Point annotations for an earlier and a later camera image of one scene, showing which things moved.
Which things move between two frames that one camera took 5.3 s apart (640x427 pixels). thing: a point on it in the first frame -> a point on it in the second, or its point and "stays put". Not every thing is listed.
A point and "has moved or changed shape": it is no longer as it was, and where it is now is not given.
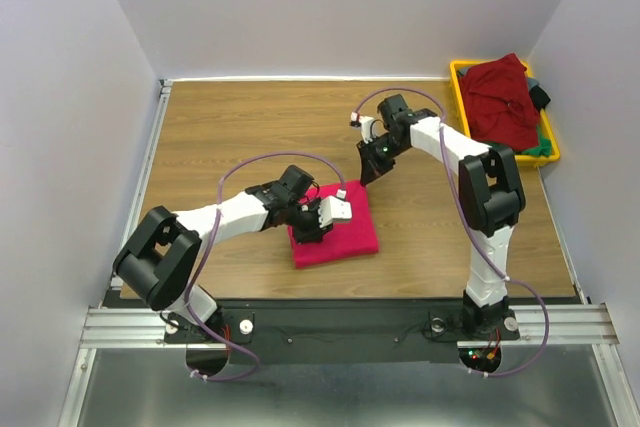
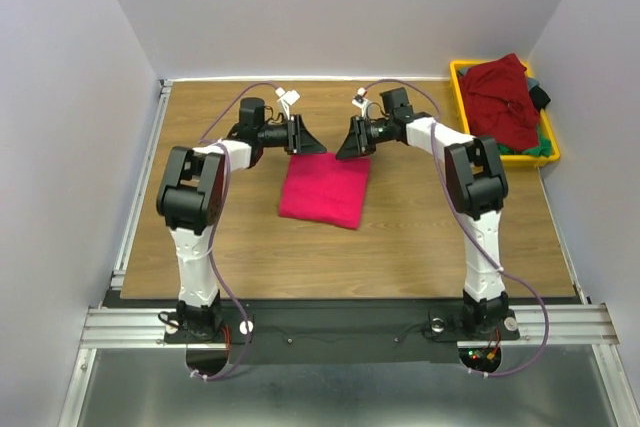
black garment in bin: x=539 y=97 stays put
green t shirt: x=544 y=149 stays put
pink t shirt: x=347 y=239 has moved or changed shape
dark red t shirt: x=499 y=104 stays put
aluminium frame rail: x=112 y=329 stays put
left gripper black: x=314 y=234 -> x=299 y=140
